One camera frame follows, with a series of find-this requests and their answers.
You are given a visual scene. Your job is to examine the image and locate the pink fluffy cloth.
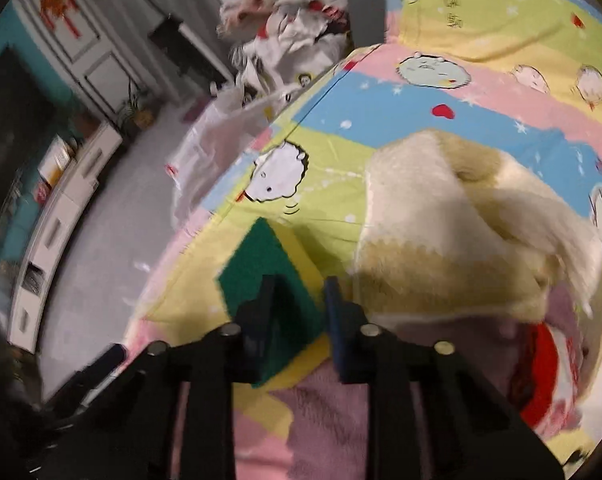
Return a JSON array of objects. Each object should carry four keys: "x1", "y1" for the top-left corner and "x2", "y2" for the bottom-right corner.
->
[{"x1": 275, "y1": 280, "x2": 598, "y2": 480}]

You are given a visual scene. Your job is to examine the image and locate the black table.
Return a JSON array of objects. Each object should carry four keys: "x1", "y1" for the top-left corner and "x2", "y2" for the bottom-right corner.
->
[{"x1": 148, "y1": 12, "x2": 234, "y2": 92}]

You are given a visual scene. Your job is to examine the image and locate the cream plush toy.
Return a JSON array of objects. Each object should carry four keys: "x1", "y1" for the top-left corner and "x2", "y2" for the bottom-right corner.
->
[{"x1": 353, "y1": 129, "x2": 602, "y2": 322}]

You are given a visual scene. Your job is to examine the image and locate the red and white cloth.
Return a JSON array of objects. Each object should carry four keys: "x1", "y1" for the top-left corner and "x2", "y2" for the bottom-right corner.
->
[{"x1": 511, "y1": 320, "x2": 602, "y2": 442}]

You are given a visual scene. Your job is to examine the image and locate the printed cartoon blanket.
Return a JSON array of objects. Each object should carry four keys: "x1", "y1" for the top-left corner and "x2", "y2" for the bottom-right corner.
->
[{"x1": 131, "y1": 0, "x2": 602, "y2": 480}]

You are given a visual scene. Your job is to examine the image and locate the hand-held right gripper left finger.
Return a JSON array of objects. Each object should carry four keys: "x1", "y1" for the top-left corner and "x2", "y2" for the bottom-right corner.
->
[{"x1": 28, "y1": 276, "x2": 282, "y2": 480}]

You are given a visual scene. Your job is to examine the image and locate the pile of clothes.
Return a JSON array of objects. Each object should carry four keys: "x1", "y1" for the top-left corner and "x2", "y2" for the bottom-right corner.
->
[{"x1": 216, "y1": 0, "x2": 354, "y2": 107}]

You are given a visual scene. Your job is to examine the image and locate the black television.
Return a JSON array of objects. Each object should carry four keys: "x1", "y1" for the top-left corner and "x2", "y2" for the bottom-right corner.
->
[{"x1": 0, "y1": 45, "x2": 62, "y2": 271}]

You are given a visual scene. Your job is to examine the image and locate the white panelled door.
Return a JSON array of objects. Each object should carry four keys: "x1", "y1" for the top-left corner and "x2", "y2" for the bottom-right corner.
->
[{"x1": 11, "y1": 0, "x2": 158, "y2": 117}]

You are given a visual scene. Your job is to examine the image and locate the red door decoration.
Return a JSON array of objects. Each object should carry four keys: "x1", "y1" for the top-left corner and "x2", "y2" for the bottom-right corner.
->
[{"x1": 38, "y1": 0, "x2": 82, "y2": 39}]

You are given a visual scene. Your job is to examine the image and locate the potted plant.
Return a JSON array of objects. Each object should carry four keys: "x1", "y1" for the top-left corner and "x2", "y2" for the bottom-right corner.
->
[{"x1": 118, "y1": 80, "x2": 162, "y2": 137}]

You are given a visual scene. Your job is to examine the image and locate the green and yellow sponge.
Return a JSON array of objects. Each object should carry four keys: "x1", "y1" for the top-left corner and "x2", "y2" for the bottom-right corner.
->
[{"x1": 217, "y1": 217, "x2": 332, "y2": 389}]

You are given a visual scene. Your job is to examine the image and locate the white plastic bag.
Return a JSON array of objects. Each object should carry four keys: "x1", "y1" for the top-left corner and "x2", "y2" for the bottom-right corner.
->
[{"x1": 166, "y1": 87, "x2": 282, "y2": 232}]

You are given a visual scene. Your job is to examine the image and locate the white television cabinet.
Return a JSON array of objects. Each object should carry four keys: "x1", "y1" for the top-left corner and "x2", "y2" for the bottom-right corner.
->
[{"x1": 6, "y1": 120, "x2": 124, "y2": 354}]

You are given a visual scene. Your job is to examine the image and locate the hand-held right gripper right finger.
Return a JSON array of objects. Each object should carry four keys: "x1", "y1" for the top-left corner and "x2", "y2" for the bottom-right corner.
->
[{"x1": 324, "y1": 276, "x2": 566, "y2": 480}]

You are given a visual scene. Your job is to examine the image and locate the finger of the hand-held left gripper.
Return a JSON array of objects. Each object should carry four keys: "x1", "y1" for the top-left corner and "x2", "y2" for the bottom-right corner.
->
[{"x1": 46, "y1": 342, "x2": 130, "y2": 417}]

